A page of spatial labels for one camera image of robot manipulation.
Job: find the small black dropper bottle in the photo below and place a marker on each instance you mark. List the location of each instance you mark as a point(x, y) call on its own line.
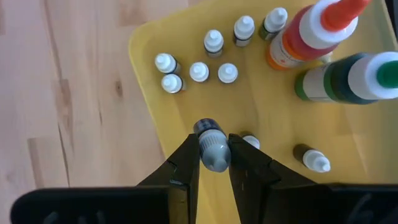
point(227, 73)

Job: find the large orange food coloring bottle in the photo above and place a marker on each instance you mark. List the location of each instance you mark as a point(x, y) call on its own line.
point(311, 34)

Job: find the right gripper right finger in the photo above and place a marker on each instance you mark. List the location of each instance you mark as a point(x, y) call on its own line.
point(252, 180)

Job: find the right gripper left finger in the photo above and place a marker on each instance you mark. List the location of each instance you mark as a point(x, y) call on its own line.
point(183, 186)

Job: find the yellow translucent plastic tray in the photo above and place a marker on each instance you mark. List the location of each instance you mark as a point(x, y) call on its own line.
point(280, 124)

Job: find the large green food coloring bottle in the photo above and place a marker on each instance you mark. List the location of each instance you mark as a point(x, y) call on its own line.
point(348, 79)

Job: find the small blue dropper bottle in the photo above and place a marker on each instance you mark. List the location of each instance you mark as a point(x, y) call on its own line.
point(213, 146)

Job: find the small white black-label dropper bottle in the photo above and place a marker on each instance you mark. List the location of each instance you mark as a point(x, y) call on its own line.
point(165, 63)

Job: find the small white-capped dropper bottle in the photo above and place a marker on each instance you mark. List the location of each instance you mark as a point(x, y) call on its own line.
point(275, 20)
point(213, 42)
point(244, 29)
point(171, 83)

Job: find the small brown dropper bottle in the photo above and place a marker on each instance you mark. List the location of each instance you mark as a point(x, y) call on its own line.
point(314, 159)

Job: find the small dark red dropper bottle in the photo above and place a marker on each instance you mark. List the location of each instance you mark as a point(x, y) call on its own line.
point(199, 72)

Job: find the small green dropper bottle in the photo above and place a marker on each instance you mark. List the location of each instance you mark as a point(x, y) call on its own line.
point(251, 140)

